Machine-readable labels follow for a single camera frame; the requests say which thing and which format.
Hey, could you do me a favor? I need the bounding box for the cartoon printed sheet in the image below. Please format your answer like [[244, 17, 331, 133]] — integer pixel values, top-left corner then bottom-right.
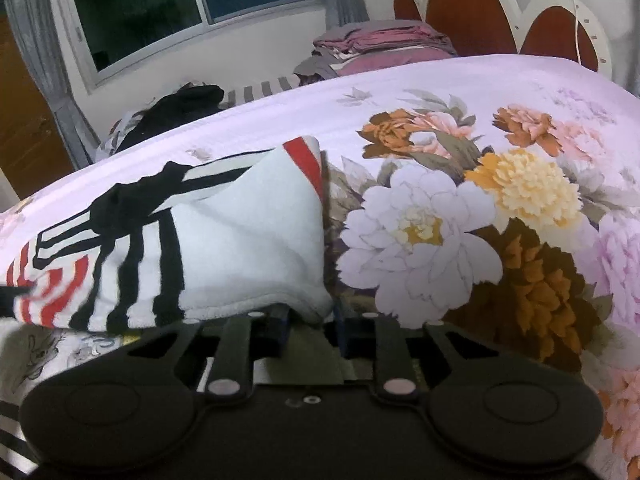
[[0, 317, 146, 411]]

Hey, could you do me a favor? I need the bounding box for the grey white striped sheet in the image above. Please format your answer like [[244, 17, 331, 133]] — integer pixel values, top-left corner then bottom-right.
[[220, 75, 301, 108]]

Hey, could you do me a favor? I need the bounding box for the black clothing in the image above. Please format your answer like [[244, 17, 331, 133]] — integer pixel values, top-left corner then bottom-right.
[[117, 82, 226, 153]]

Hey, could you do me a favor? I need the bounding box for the white framed window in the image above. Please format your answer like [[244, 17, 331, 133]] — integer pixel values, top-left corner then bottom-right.
[[52, 0, 331, 93]]

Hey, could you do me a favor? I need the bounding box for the white black red striped garment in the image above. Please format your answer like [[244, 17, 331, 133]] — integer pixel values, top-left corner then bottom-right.
[[7, 135, 336, 333]]

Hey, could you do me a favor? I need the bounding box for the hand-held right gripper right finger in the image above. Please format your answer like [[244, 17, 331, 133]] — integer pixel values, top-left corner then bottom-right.
[[332, 302, 498, 408]]

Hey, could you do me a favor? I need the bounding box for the white cable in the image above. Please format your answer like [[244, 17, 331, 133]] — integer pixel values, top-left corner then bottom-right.
[[565, 0, 587, 66]]

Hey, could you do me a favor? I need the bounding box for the brown wooden door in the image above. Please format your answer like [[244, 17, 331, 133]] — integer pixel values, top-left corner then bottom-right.
[[0, 15, 76, 201]]

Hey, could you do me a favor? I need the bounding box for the white floral cloth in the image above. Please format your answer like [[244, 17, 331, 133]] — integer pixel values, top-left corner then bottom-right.
[[96, 110, 151, 161]]

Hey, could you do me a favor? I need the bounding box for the stack of pink grey bedding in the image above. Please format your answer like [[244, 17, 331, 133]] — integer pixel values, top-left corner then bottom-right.
[[295, 17, 458, 81]]

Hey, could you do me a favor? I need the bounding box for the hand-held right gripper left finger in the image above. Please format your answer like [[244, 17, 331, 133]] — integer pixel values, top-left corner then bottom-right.
[[127, 304, 293, 408]]

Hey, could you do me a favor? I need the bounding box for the white and brown headboard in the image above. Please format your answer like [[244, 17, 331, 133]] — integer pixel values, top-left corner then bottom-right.
[[392, 0, 621, 78]]

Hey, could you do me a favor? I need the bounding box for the pink floral blanket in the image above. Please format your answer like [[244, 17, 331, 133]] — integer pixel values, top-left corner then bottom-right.
[[0, 52, 640, 480]]

